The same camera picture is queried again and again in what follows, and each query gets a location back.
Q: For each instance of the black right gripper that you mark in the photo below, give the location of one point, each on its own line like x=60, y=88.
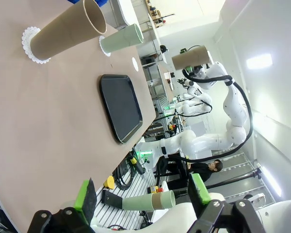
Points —
x=201, y=70

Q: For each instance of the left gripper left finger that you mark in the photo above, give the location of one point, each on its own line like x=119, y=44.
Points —
x=87, y=201

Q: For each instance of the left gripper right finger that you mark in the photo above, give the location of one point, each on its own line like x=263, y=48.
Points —
x=198, y=191

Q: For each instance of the tall tan plastic cup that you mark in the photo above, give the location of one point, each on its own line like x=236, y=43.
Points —
x=68, y=31
x=156, y=201
x=191, y=57

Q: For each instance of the white lace paper coaster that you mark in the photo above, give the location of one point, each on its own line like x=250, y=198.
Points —
x=135, y=64
x=26, y=40
x=108, y=54

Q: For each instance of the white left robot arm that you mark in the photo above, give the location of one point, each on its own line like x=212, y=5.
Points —
x=281, y=213

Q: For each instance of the white lab robot arm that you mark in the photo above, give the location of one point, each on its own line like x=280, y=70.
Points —
x=196, y=109

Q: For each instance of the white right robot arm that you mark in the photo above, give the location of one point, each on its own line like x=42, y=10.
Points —
x=235, y=106

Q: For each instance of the seated person in black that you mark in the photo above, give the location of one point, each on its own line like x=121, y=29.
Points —
x=201, y=172

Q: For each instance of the black cup holder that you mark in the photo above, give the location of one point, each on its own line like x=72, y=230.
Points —
x=111, y=197

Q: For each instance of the small black cap object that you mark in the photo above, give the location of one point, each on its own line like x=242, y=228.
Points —
x=163, y=48

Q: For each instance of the yellow control box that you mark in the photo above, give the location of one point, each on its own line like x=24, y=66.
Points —
x=109, y=182

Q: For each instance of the brown lab table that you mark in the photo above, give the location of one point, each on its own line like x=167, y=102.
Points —
x=168, y=87

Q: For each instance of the black stand pole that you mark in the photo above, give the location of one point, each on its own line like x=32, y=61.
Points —
x=232, y=179

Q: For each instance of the white lab table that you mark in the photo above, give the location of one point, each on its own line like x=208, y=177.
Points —
x=155, y=41

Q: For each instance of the red emergency stop button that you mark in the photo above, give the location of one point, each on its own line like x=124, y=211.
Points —
x=158, y=189

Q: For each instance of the wooden desk with items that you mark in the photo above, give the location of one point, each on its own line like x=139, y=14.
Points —
x=157, y=17

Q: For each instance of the white rounded table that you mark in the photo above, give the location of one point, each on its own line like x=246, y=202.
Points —
x=122, y=12

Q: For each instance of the black plastic serving tray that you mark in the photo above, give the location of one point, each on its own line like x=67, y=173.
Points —
x=121, y=109

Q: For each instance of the slotted aluminium base plate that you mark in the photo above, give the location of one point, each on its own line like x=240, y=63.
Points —
x=116, y=216

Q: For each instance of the black handheld enabling switch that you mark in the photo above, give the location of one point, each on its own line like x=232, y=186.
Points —
x=138, y=167

